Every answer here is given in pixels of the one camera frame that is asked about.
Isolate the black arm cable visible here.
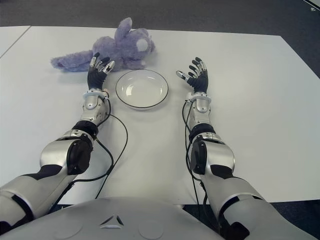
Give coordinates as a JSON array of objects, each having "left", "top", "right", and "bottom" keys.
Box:
[
  {"left": 181, "top": 99, "right": 210, "bottom": 226},
  {"left": 48, "top": 94, "right": 129, "bottom": 211}
]

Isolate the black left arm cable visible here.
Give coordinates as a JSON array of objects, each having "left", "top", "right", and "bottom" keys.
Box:
[{"left": 48, "top": 94, "right": 129, "bottom": 211}]

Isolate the grey robot torso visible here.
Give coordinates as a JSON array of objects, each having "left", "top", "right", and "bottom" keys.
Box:
[{"left": 0, "top": 196, "right": 311, "bottom": 240}]

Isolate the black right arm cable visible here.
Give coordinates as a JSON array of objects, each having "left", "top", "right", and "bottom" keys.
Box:
[{"left": 181, "top": 99, "right": 210, "bottom": 226}]

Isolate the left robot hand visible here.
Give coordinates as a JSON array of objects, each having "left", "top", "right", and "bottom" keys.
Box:
[{"left": 86, "top": 52, "right": 116, "bottom": 91}]

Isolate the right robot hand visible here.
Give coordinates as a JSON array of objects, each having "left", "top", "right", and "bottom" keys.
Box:
[{"left": 176, "top": 56, "right": 210, "bottom": 94}]

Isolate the white plate with black rim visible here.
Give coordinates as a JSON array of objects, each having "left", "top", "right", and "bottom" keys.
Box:
[{"left": 115, "top": 69, "right": 170, "bottom": 111}]

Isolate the purple plush doll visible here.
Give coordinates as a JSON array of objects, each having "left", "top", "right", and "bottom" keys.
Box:
[{"left": 51, "top": 17, "right": 156, "bottom": 73}]

